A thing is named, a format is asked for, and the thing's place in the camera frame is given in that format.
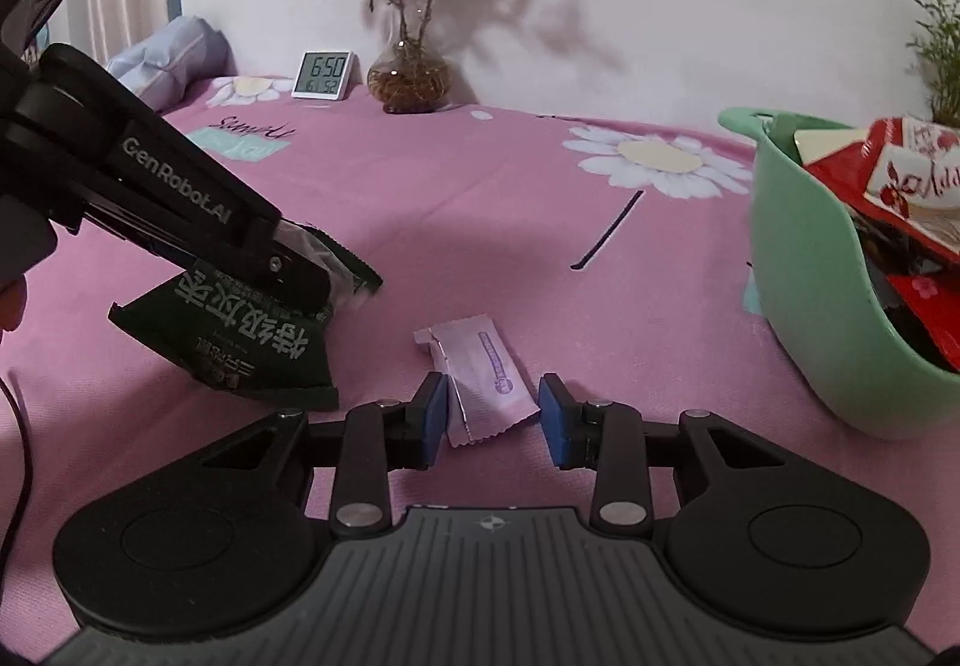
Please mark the dark green snack packet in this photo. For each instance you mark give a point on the dark green snack packet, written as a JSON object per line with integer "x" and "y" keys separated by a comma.
{"x": 240, "y": 351}

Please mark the red white patterned packet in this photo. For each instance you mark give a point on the red white patterned packet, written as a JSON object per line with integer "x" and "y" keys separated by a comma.
{"x": 900, "y": 178}

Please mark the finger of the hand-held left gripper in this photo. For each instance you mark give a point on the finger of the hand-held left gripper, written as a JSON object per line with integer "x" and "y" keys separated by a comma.
{"x": 296, "y": 276}

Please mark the pink floral cloth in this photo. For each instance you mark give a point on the pink floral cloth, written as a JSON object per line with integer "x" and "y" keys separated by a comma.
{"x": 487, "y": 201}

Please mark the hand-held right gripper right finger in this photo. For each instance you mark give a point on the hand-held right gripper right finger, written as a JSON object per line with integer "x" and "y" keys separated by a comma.
{"x": 553, "y": 422}

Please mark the thin plant in white pot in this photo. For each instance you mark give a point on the thin plant in white pot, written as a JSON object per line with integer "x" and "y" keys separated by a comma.
{"x": 941, "y": 43}

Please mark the light blue cloth bundle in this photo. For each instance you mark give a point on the light blue cloth bundle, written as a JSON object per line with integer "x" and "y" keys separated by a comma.
{"x": 172, "y": 55}

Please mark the lilac snack packet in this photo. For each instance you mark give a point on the lilac snack packet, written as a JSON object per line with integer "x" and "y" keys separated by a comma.
{"x": 484, "y": 373}

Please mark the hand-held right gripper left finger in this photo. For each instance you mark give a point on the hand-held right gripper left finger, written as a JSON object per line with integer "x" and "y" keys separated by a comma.
{"x": 433, "y": 422}

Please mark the person's left hand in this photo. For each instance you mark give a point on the person's left hand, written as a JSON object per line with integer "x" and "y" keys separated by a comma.
{"x": 11, "y": 304}

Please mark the white digital clock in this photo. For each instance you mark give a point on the white digital clock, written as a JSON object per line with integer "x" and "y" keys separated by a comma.
{"x": 322, "y": 75}

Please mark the green plastic bowl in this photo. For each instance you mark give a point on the green plastic bowl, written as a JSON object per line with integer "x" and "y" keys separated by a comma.
{"x": 810, "y": 306}

